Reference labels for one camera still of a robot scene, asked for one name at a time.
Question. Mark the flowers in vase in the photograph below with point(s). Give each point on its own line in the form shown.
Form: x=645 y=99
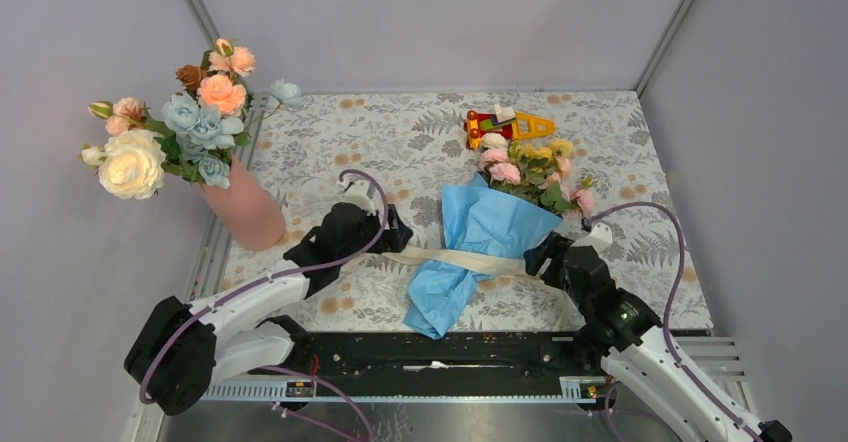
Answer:
x=195 y=137

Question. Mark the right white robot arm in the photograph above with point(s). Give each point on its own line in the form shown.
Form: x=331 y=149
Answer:
x=623 y=336

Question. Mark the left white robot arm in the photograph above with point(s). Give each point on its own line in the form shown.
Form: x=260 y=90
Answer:
x=185 y=348

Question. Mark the colourful toy block car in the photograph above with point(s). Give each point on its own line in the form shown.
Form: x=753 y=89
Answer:
x=507 y=122

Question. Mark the pink ceramic vase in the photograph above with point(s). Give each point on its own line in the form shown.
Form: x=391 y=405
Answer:
x=246 y=210

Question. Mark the floral patterned table mat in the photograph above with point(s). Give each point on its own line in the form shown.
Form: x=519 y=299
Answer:
x=413 y=144

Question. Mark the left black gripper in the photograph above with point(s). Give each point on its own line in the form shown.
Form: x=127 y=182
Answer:
x=395 y=236

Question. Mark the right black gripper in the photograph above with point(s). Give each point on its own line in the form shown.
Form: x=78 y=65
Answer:
x=551 y=247

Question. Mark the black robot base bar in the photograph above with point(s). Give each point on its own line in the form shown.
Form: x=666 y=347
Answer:
x=337 y=356

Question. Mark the blue paper bouquet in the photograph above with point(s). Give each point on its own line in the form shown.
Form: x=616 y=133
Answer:
x=519 y=195

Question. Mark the white slotted cable duct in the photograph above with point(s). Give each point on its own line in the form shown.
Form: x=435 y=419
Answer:
x=496 y=389

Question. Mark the cream ribbon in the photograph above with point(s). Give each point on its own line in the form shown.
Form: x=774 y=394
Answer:
x=498 y=267

